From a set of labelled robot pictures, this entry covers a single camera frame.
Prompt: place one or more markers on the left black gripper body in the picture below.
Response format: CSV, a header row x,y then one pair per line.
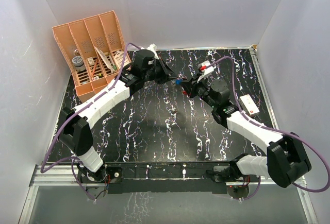
x,y
159,74

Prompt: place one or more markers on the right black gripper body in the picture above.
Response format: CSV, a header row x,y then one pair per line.
x,y
200,89

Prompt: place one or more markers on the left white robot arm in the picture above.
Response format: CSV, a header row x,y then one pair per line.
x,y
76,124

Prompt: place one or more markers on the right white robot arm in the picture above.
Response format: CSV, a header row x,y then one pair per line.
x,y
285,158

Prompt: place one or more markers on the white labelled packet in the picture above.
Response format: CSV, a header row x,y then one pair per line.
x,y
118,58

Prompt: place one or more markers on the white envelope card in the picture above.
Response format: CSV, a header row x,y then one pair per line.
x,y
109,63

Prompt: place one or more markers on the small white cardboard box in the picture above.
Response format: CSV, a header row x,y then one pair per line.
x,y
248,105

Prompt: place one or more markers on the orange pencil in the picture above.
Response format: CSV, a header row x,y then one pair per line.
x,y
94,68

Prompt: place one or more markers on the small white label box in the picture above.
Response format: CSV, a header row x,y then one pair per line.
x,y
91,61

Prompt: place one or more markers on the orange plastic desk organizer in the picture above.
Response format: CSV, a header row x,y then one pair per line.
x,y
78,38

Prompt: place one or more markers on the grey round tin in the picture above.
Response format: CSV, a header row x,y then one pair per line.
x,y
78,63

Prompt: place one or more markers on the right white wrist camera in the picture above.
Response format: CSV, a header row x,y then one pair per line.
x,y
205,69

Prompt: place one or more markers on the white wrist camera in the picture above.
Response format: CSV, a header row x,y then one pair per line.
x,y
205,69
152,47

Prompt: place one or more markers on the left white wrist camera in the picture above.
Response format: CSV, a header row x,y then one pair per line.
x,y
152,47

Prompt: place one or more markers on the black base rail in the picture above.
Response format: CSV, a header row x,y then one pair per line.
x,y
161,177

